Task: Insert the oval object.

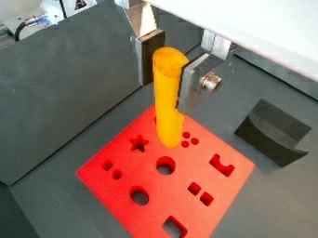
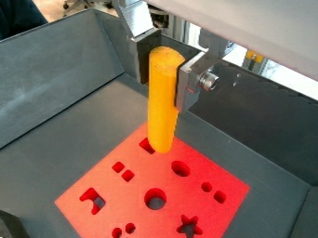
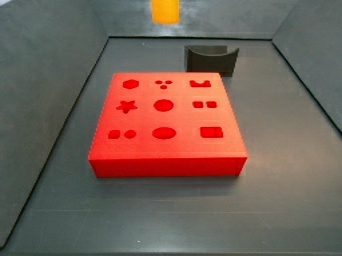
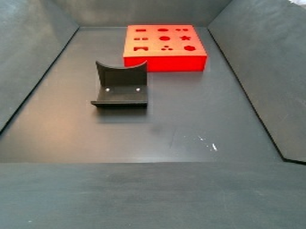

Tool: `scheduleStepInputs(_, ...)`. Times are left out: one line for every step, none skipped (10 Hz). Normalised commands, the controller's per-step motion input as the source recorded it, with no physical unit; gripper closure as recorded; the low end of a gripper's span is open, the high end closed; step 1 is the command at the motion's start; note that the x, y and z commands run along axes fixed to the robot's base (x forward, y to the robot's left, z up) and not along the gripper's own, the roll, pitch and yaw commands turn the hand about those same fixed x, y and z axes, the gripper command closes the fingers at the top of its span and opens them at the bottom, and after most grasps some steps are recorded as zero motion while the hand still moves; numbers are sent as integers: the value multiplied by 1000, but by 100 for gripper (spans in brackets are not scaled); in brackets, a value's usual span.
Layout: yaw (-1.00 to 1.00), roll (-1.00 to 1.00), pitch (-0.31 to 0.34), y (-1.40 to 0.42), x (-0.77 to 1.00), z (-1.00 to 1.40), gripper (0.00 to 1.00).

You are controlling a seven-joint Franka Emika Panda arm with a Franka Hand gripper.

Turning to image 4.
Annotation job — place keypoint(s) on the red shape sorter box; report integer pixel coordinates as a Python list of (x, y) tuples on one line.
[(168, 47)]

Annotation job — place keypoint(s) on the black curved holder bracket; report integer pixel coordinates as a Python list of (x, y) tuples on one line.
[(122, 85)]

